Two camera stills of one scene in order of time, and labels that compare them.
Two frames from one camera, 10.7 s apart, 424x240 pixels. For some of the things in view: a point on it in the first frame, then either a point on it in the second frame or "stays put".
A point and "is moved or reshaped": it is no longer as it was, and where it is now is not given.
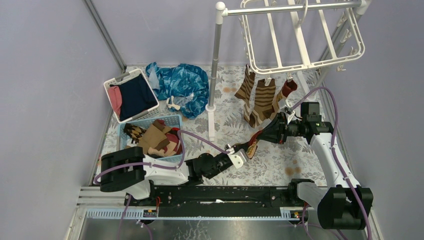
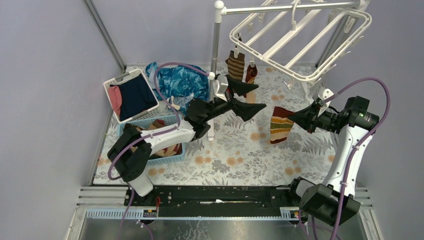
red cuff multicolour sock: [287, 88] → [251, 74]
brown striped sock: [264, 102] → [236, 65]
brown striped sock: [246, 93] → [237, 35]
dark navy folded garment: [137, 97] stays put
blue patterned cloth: [188, 84] stays put
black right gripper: [277, 130] → [308, 118]
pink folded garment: [116, 99] stays put
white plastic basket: [152, 112] stays put
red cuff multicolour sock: [252, 147] is moved or reshaped
